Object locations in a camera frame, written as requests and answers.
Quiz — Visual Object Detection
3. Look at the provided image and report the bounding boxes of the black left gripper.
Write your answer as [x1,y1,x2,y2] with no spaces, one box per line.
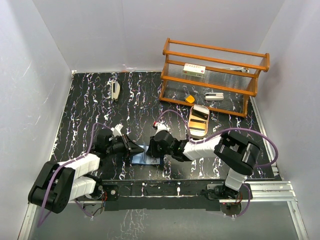
[106,133,145,159]

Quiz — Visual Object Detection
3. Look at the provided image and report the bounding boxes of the blue card holder wallet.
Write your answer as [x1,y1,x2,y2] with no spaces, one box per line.
[130,144,164,165]

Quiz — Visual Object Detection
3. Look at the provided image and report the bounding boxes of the stack of silver cards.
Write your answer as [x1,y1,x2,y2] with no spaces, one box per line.
[193,105,210,115]

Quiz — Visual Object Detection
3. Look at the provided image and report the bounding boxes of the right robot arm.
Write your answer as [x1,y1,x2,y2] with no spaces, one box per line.
[146,130,261,199]

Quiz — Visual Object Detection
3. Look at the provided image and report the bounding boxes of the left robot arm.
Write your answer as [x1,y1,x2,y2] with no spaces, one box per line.
[28,129,144,214]

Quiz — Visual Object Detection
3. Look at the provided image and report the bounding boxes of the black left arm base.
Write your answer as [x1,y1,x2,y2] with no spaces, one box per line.
[82,181,120,216]

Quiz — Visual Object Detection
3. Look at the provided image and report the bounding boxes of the beige oval card tray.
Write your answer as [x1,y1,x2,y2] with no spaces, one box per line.
[188,106,210,140]

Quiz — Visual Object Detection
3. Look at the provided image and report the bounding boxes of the yellow and grey tape measure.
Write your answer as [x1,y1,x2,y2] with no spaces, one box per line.
[185,95,195,104]

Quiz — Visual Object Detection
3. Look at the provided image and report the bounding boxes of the white and black stapler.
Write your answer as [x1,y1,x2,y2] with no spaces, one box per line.
[111,80,121,101]

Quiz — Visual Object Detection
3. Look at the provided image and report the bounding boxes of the white small stapler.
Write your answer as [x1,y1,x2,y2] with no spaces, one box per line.
[204,92,224,101]

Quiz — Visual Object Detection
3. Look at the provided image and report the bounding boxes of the white red small box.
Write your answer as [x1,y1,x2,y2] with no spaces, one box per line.
[182,63,206,78]

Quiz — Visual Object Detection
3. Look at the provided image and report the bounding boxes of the orange wooden shelf rack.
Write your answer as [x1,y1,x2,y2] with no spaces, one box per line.
[159,38,270,118]

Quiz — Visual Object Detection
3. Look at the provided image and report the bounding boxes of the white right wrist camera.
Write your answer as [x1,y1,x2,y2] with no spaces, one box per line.
[152,121,167,134]

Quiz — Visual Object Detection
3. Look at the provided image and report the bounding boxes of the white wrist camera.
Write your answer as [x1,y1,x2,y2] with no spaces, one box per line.
[152,121,167,134]
[111,123,123,138]

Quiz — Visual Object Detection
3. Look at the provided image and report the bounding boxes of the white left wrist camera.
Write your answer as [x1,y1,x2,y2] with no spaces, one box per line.
[111,123,123,138]

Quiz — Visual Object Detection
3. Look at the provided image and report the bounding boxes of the aluminium front rail frame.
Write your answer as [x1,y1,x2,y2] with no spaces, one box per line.
[19,180,309,240]

